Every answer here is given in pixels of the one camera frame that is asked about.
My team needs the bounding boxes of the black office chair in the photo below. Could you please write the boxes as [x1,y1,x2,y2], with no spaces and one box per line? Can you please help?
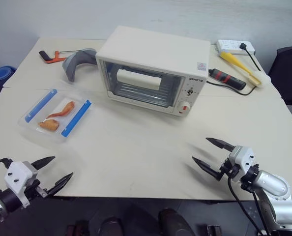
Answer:
[267,46,292,123]

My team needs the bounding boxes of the long orange fried food piece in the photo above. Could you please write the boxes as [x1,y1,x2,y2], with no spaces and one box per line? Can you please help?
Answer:
[46,101,76,119]

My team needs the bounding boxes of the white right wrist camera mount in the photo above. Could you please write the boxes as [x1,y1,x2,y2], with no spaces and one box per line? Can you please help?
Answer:
[228,145,256,183]

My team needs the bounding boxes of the blue container clip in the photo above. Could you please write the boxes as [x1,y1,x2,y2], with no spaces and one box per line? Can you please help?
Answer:
[25,89,58,122]
[61,99,92,138]

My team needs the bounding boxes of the glass oven door white handle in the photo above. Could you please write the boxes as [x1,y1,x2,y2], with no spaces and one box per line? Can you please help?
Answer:
[97,58,185,109]

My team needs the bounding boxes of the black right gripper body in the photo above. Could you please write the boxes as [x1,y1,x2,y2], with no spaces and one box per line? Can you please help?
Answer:
[219,157,242,183]

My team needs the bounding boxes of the black tool power cable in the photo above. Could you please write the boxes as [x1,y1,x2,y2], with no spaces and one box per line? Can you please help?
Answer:
[205,80,258,96]

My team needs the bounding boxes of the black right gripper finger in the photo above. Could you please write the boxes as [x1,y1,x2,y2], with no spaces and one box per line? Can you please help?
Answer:
[192,157,223,182]
[205,137,235,153]

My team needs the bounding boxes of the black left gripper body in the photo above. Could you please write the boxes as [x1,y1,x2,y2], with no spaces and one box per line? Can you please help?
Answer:
[24,169,50,200]

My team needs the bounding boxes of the grey curved holder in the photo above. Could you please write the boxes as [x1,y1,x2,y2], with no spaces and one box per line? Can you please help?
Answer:
[62,48,98,83]

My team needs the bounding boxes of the clear tray with blue handles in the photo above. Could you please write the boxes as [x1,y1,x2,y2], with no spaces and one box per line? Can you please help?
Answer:
[18,88,93,145]

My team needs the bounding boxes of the white power strip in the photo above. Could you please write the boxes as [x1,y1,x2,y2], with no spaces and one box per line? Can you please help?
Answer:
[215,39,256,56]

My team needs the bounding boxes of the white and red timer knob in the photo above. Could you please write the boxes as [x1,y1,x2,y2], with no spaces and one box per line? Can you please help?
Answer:
[178,100,192,117]

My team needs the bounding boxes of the blue foam roll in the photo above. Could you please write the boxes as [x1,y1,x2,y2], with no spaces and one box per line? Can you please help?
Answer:
[0,64,17,82]

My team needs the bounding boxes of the dark rounded shape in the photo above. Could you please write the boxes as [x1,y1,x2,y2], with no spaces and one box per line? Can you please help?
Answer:
[158,208,195,236]
[100,216,125,236]

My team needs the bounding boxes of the metal oven rack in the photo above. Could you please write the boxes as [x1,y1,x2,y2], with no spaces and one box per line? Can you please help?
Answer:
[111,82,177,104]

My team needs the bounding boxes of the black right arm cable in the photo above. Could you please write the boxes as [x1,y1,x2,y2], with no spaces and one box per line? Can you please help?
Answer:
[226,177,265,236]

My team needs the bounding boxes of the short golden fried food piece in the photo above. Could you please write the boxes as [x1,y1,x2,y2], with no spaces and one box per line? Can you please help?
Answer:
[38,118,60,132]

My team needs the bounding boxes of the yellow handled white brush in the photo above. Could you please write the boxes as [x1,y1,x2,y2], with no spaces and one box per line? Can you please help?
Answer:
[219,51,271,88]

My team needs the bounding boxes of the black plug with cable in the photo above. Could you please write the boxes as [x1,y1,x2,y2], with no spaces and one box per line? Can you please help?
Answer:
[239,42,263,72]

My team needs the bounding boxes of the orange black hacksaw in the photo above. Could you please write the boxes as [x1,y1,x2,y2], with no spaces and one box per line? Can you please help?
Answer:
[38,49,82,65]

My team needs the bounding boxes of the white toaster oven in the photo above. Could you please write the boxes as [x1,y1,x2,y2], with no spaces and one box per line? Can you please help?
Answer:
[95,25,211,117]

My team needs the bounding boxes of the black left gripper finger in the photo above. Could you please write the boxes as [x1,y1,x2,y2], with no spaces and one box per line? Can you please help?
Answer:
[47,172,74,197]
[30,155,56,171]

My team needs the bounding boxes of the black red electric tool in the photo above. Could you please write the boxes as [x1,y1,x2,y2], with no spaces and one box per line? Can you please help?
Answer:
[207,68,247,90]

